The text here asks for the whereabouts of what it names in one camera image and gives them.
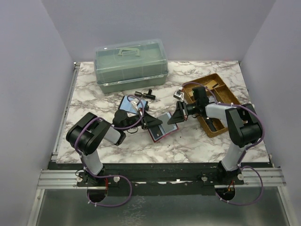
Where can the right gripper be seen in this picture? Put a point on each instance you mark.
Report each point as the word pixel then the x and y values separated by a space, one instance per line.
pixel 182 111

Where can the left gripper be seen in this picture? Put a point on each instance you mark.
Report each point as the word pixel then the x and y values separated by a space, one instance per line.
pixel 144 120

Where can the red card holder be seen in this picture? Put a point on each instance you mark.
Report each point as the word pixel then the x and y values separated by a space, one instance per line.
pixel 165 127

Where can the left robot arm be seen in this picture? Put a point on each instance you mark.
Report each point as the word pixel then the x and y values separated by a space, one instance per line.
pixel 87 134

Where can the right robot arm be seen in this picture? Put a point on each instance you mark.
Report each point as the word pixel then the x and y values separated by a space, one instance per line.
pixel 244 127

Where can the black T-shaped pipe fitting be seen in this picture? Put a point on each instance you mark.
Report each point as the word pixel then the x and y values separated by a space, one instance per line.
pixel 147 95

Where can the black tool in tray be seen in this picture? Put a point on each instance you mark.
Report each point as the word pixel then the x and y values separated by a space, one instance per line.
pixel 211 123

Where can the smartphone with blue screen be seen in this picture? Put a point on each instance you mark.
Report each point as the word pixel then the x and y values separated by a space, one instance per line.
pixel 126 105

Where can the brown woven tray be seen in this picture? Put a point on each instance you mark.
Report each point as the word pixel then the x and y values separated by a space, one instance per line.
pixel 222 93

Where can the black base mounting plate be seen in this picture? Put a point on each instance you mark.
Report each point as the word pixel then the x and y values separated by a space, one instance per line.
pixel 152 179

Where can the green plastic storage box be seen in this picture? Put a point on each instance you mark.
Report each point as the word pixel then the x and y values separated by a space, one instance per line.
pixel 131 65

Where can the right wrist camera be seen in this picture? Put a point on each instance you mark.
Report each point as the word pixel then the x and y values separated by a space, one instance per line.
pixel 179 95

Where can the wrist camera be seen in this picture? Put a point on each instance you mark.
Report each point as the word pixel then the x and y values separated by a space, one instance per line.
pixel 135 103
pixel 179 95

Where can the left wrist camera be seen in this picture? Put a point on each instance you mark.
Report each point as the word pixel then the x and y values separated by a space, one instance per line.
pixel 135 103

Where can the aluminium rail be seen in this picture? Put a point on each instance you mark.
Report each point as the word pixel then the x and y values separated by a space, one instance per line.
pixel 66 179

